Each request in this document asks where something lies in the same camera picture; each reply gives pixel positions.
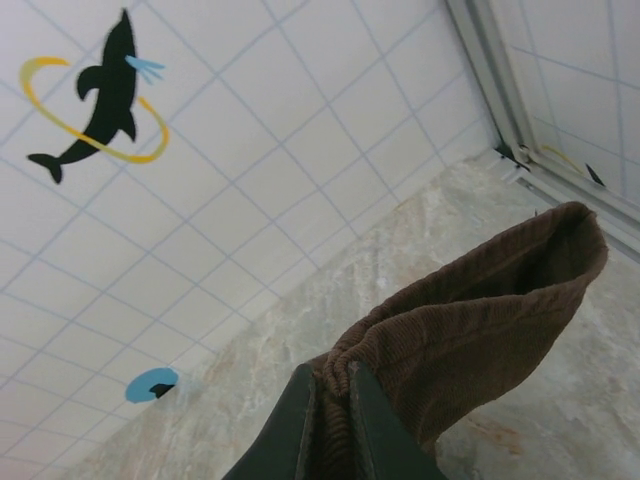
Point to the aluminium side rail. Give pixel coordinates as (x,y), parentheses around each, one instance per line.
(620,225)

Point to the blue oval fin sticker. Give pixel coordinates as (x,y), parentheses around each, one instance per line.
(145,387)

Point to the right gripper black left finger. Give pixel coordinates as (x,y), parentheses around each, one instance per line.
(285,430)

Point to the brown long pants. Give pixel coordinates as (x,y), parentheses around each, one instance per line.
(475,340)

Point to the aluminium corner post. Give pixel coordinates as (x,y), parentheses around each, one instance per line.
(492,75)

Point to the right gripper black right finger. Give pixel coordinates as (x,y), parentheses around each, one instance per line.
(380,435)

